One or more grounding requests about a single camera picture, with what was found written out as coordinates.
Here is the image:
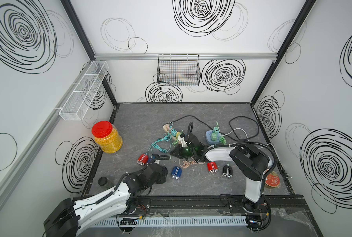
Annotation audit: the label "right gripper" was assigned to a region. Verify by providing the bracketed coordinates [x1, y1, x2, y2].
[169, 145, 197, 160]

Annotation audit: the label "pink charging cable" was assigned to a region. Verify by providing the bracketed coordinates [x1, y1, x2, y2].
[178, 158, 206, 169]

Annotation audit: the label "blue striped shaver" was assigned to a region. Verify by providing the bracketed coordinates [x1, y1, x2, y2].
[171, 166, 182, 180]

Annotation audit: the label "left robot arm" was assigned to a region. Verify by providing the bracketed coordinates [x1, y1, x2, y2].
[43, 163, 168, 237]

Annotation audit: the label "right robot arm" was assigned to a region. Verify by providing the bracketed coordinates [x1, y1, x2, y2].
[170, 139, 279, 212]

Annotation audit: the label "red shaver far left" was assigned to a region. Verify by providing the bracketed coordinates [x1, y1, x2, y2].
[137, 153, 149, 166]

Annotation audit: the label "red shaver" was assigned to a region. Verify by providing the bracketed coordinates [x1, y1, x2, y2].
[207, 162, 218, 174]
[137, 153, 149, 166]

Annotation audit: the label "red shaver right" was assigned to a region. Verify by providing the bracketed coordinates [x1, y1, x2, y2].
[207, 162, 218, 174]

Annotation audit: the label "black shaver right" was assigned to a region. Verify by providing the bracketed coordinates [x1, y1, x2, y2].
[222, 165, 233, 178]

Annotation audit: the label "green charger adapter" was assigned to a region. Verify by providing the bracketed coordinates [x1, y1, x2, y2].
[210, 126, 221, 142]

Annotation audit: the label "teal charger adapter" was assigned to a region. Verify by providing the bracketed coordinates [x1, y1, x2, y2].
[170, 128, 177, 137]

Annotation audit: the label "beige power strip red sockets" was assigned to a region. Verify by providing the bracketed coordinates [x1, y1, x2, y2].
[163, 123, 187, 148]

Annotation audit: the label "small dark lid jar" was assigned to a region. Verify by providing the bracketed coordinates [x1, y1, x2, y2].
[98, 177, 109, 189]

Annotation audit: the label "yellow jar red lid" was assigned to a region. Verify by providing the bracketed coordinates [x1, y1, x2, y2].
[92, 121, 123, 154]

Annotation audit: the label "red round tin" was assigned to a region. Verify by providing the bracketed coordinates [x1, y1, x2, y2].
[265, 171, 281, 188]

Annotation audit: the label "teal cable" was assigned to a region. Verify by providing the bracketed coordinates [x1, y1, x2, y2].
[147, 121, 177, 156]

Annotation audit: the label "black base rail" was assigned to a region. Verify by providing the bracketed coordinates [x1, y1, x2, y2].
[131, 194, 271, 215]

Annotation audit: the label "white power cord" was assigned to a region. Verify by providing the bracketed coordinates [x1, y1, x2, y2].
[223, 128, 254, 141]

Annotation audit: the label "black power cord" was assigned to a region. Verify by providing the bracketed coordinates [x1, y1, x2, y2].
[169, 115, 260, 142]

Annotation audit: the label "white slotted cable duct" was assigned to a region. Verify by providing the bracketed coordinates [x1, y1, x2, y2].
[92, 216, 248, 228]

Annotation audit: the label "black wire basket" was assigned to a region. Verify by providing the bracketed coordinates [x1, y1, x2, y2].
[156, 54, 201, 87]

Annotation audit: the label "white wire shelf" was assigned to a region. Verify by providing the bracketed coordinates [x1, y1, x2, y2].
[59, 61, 109, 121]

